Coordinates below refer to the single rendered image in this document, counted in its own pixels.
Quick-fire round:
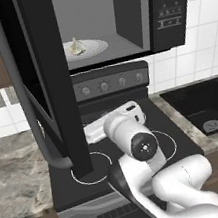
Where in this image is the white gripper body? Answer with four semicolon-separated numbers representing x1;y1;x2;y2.
82;115;113;146

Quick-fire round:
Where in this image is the black stove with oven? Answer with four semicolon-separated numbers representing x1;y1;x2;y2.
31;52;216;218

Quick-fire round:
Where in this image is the white round plate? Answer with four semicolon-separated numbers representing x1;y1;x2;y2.
62;34;111;63

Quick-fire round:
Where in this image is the white garlic bulb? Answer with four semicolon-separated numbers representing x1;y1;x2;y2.
67;34;88;58

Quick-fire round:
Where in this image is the grey microwave door handle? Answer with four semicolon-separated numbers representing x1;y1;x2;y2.
0;0;75;179

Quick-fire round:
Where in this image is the black microwave oven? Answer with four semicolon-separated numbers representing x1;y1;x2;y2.
50;0;205;77

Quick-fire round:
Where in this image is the grey stove knob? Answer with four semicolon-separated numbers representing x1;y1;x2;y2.
98;80;112;94
117;76;128;88
133;71;146;84
80;85;93;98

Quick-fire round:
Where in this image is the black microwave door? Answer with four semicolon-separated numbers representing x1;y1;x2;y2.
0;0;95;187

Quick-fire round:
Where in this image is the black sink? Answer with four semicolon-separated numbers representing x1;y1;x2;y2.
158;76;218;144

